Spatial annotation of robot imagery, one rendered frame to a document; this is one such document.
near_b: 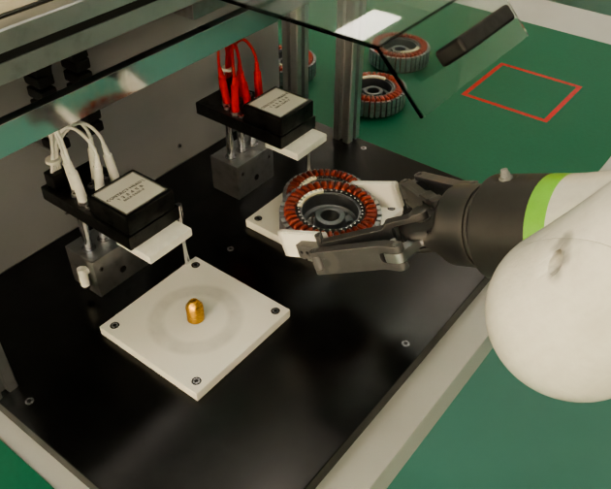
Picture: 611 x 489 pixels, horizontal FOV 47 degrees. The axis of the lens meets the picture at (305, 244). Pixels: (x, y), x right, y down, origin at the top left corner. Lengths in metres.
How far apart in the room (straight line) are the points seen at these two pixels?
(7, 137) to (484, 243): 0.42
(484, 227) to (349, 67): 0.50
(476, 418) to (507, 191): 1.16
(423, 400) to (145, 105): 0.52
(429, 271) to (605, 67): 0.72
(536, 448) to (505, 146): 0.78
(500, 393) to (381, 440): 1.06
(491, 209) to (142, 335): 0.40
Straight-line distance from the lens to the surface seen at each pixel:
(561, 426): 1.75
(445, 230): 0.62
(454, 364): 0.80
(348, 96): 1.05
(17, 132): 0.67
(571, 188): 0.56
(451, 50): 0.73
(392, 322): 0.80
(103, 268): 0.83
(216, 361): 0.75
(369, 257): 0.64
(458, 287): 0.85
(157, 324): 0.79
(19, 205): 0.90
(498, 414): 1.73
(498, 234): 0.58
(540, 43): 1.54
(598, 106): 1.33
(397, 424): 0.74
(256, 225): 0.91
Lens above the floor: 1.35
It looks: 40 degrees down
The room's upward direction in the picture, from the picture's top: straight up
